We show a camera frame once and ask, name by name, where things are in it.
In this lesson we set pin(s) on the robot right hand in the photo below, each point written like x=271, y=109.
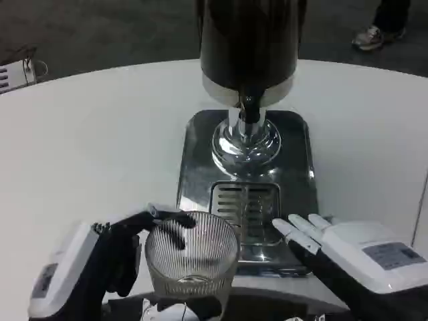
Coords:
x=354, y=254

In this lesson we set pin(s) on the person's leg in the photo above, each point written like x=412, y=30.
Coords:
x=391, y=15

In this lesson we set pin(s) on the black dispenser tap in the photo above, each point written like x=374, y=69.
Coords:
x=250, y=106

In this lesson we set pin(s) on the white robot torso part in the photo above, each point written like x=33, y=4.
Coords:
x=177, y=314

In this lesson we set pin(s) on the steel drip tray base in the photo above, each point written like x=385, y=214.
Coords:
x=194, y=167

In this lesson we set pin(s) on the black drink dispenser steel stand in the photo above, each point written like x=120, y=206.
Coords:
x=247, y=40

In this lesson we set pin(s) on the white vented box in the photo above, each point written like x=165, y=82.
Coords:
x=13, y=78

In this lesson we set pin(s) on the clear ribbed glass cup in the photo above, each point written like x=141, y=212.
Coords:
x=200, y=271

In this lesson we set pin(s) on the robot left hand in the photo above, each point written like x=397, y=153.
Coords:
x=73, y=264

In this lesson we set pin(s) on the person's shoe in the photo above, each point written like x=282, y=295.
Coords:
x=372, y=37

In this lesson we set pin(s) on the steel slotted drip grid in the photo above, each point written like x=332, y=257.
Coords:
x=230, y=200

